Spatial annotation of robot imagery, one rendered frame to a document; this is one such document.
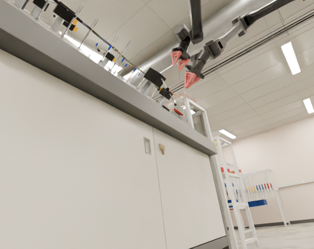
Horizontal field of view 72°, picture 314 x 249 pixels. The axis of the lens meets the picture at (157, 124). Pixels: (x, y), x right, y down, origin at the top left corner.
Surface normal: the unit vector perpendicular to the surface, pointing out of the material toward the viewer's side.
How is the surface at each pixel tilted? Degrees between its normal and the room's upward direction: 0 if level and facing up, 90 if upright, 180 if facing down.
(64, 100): 90
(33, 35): 90
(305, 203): 90
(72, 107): 90
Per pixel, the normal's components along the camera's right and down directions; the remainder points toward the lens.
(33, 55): 0.11, 0.90
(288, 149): -0.63, -0.25
